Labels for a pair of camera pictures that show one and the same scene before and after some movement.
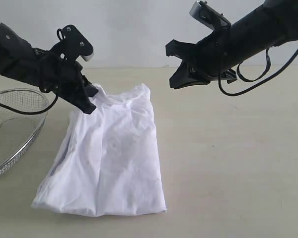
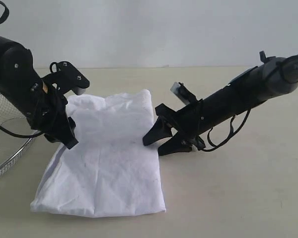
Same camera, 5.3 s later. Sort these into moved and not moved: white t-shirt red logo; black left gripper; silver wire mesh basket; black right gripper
Moved: black left gripper; black right gripper
Not moved: white t-shirt red logo; silver wire mesh basket
